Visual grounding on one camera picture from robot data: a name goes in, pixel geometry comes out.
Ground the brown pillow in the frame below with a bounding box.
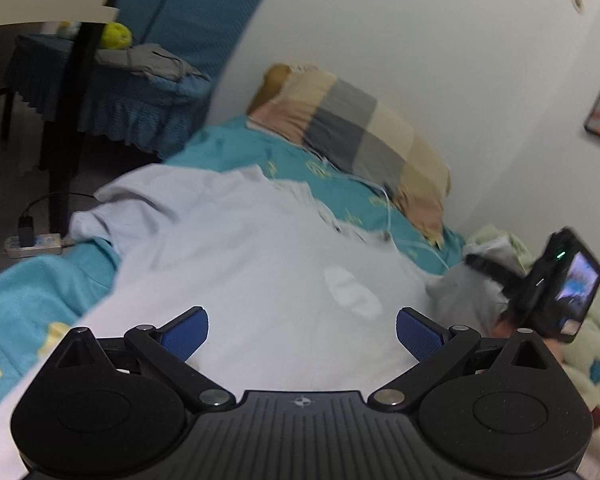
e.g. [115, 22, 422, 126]
[247, 62, 301, 116]

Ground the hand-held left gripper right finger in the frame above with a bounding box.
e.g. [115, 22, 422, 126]
[367, 307, 567, 412]

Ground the green plush toy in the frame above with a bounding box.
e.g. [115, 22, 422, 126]
[100, 22, 132, 51]

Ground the person's right hand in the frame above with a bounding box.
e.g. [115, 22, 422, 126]
[489, 315, 520, 338]

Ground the white power strip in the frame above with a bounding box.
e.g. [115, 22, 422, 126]
[4, 233, 63, 260]

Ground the plaid pillow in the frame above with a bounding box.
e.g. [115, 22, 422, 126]
[247, 67, 452, 238]

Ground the white t-shirt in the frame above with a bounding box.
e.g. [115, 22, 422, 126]
[40, 164, 513, 396]

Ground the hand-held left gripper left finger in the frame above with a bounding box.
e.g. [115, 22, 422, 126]
[35, 306, 235, 412]

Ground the grey cloth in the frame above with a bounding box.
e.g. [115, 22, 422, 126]
[96, 42, 212, 83]

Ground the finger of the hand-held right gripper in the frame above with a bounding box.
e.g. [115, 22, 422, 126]
[466, 254, 531, 296]

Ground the teal printed bed sheet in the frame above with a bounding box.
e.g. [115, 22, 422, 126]
[0, 115, 468, 426]

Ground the pale green fleece blanket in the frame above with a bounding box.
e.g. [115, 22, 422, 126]
[462, 225, 600, 480]

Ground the black cable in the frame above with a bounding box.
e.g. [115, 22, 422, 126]
[27, 191, 98, 221]

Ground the white cable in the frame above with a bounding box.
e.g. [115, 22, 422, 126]
[310, 155, 453, 273]

